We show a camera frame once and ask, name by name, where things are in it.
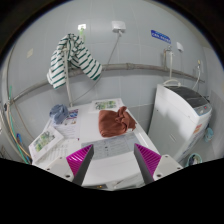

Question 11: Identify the crumpled blue cloth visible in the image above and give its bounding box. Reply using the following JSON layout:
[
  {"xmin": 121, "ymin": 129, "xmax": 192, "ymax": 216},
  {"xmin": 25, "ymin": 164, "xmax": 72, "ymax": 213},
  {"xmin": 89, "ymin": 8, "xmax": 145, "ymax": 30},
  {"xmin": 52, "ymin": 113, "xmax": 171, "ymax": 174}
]
[{"xmin": 49, "ymin": 104, "xmax": 70, "ymax": 125}]

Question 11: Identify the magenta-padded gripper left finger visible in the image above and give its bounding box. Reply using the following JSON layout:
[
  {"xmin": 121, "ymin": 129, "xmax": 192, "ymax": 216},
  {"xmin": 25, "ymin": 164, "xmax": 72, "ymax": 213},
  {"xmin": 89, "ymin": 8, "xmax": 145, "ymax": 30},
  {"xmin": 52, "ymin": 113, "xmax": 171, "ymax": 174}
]
[{"xmin": 44, "ymin": 144, "xmax": 95, "ymax": 187}]

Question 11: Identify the grey wall pipe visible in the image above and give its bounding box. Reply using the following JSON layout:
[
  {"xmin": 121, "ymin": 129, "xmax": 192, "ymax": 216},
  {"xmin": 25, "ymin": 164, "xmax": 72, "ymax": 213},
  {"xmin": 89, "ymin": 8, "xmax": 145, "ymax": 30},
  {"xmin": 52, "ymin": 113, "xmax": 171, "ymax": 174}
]
[{"xmin": 9, "ymin": 62, "xmax": 206, "ymax": 104}]

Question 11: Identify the blue wall sign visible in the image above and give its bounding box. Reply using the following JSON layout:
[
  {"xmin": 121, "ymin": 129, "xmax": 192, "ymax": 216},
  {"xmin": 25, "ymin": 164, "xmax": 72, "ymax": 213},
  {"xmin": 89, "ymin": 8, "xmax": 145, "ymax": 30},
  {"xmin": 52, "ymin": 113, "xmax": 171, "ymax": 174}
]
[{"xmin": 150, "ymin": 29, "xmax": 172, "ymax": 45}]

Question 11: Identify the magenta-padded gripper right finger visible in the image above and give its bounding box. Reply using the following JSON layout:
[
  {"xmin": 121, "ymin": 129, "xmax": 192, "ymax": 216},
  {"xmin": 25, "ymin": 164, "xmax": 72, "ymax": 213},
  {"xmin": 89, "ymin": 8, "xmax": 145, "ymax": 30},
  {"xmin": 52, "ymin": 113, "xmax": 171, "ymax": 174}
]
[{"xmin": 133, "ymin": 143, "xmax": 184, "ymax": 185}]

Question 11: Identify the white wall socket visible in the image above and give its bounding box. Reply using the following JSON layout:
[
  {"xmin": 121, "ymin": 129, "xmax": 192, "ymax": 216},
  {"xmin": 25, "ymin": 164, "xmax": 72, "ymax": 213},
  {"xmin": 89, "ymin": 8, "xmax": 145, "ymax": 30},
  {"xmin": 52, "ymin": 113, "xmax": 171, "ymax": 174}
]
[{"xmin": 110, "ymin": 20, "xmax": 127, "ymax": 34}]

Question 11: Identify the teal plastic basin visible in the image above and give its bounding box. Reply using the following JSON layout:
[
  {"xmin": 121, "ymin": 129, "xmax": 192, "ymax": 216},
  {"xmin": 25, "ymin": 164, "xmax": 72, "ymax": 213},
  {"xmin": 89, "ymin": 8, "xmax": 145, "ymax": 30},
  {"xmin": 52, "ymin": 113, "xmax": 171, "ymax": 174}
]
[{"xmin": 186, "ymin": 152, "xmax": 203, "ymax": 167}]

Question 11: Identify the white inlet hose with tap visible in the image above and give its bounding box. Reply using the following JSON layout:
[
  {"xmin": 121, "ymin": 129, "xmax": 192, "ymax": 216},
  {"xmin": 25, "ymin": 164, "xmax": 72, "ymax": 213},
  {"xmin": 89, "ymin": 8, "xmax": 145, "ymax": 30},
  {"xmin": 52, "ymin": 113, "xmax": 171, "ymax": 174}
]
[{"xmin": 162, "ymin": 45, "xmax": 182, "ymax": 88}]

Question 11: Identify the brown towel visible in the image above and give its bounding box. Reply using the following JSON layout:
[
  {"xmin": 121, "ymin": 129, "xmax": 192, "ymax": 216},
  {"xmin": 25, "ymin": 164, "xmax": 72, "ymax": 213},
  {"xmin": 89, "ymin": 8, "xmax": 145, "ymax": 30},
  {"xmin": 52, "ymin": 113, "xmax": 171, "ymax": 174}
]
[{"xmin": 98, "ymin": 105, "xmax": 138, "ymax": 138}]

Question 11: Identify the green white striped shirt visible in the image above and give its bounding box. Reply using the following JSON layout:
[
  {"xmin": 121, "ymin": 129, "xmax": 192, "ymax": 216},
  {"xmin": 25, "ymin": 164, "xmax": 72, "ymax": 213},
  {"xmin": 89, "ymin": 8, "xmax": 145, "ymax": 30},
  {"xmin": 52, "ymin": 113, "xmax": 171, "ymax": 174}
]
[{"xmin": 46, "ymin": 32, "xmax": 104, "ymax": 90}]

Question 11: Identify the white upright pipe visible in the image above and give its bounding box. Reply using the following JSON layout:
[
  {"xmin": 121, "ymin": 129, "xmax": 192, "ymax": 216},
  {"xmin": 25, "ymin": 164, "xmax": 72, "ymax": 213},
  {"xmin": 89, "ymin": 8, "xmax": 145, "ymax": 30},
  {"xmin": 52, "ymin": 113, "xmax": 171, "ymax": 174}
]
[{"xmin": 63, "ymin": 46, "xmax": 74, "ymax": 108}]

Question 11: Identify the white washing machine grey lid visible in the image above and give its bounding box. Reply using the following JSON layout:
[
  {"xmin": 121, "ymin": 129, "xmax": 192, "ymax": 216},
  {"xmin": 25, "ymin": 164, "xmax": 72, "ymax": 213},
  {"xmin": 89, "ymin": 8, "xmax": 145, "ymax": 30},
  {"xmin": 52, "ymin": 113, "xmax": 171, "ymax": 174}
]
[{"xmin": 147, "ymin": 83, "xmax": 213, "ymax": 163}]

